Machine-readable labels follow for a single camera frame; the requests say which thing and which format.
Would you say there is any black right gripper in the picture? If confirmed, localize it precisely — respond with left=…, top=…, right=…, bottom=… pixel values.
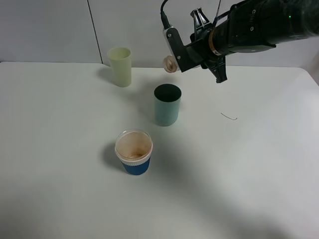
left=190, top=8, right=232, bottom=83

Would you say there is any clear bottle with pink label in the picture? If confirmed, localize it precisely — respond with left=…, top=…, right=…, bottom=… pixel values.
left=163, top=55, right=179, bottom=73

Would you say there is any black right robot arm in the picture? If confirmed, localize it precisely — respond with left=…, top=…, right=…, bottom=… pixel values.
left=187, top=0, right=319, bottom=68

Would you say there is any teal plastic cup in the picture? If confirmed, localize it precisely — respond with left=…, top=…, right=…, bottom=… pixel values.
left=154, top=84, right=182, bottom=126

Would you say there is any pale yellow plastic cup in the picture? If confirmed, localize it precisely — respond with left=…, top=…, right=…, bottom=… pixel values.
left=107, top=47, right=132, bottom=87

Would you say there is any blue sleeved paper cup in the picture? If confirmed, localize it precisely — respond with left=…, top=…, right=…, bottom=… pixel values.
left=115, top=129, right=153, bottom=175

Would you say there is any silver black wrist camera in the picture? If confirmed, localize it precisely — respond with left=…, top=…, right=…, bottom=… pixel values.
left=163, top=26, right=202, bottom=72

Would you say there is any black camera cable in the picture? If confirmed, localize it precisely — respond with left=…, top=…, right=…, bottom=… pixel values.
left=160, top=0, right=172, bottom=28

